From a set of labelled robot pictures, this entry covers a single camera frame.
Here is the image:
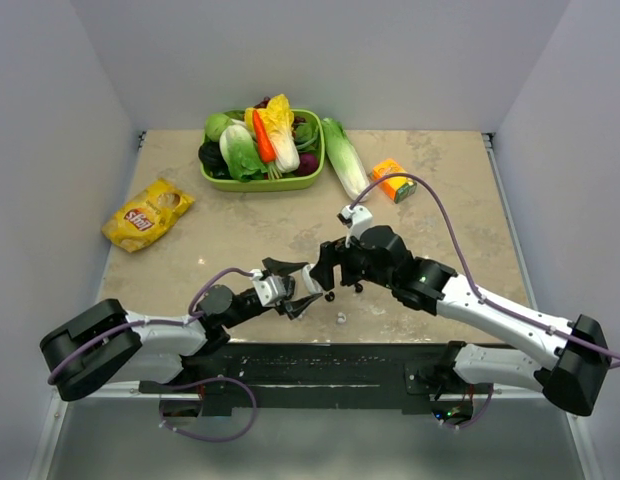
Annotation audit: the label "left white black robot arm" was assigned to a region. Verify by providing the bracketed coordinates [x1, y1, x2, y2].
[40, 258, 324, 401]

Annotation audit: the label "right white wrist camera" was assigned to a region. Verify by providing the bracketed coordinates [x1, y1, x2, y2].
[337, 205, 373, 248]

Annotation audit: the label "white earbud charging case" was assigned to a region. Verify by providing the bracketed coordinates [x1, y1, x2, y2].
[301, 264, 324, 295]

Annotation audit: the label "aluminium frame rail right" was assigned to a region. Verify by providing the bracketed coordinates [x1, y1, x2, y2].
[481, 133, 538, 310]

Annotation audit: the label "purple onion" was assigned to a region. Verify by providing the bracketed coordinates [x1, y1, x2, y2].
[294, 152, 319, 177]

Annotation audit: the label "green round vegetable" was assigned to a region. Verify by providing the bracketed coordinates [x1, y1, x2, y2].
[204, 113, 234, 142]

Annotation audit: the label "orange toy carrot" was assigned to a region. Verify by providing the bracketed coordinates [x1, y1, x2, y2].
[252, 109, 276, 164]

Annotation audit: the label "green white bok choy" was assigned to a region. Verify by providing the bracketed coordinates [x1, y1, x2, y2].
[219, 125, 267, 182]

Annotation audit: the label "yellow white cabbage in tray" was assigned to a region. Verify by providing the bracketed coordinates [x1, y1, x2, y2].
[244, 94, 300, 174]

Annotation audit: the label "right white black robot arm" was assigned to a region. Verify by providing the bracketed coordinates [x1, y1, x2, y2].
[303, 226, 611, 416]

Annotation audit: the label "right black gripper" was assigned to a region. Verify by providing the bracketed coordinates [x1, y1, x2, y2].
[310, 235, 396, 291]

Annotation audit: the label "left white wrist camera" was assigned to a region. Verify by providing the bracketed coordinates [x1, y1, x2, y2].
[250, 269, 284, 307]

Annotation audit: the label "napa cabbage on table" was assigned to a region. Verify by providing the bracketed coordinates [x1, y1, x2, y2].
[321, 117, 369, 200]

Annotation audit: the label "yellow Lays chips bag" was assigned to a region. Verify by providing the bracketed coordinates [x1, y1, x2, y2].
[101, 178, 195, 253]

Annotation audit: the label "orange juice carton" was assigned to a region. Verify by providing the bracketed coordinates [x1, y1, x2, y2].
[369, 158, 417, 204]

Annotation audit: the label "dark green leafy vegetable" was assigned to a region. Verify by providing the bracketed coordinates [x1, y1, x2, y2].
[293, 120, 319, 153]

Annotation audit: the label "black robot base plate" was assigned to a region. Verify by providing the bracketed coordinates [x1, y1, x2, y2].
[139, 343, 489, 416]

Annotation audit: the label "dark red grapes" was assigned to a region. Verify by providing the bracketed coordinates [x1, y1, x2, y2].
[255, 96, 271, 109]

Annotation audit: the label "green plastic vegetable tray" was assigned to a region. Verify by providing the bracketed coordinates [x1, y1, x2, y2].
[200, 109, 325, 193]

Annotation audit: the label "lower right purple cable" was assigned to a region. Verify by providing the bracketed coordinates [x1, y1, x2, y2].
[437, 384, 494, 431]

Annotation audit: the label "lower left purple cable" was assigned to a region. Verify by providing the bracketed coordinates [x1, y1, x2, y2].
[157, 374, 259, 443]

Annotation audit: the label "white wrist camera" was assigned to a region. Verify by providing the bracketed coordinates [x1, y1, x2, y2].
[250, 269, 284, 307]
[337, 205, 373, 248]

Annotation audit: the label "black round vegetable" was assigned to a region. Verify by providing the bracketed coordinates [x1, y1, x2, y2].
[198, 142, 227, 171]

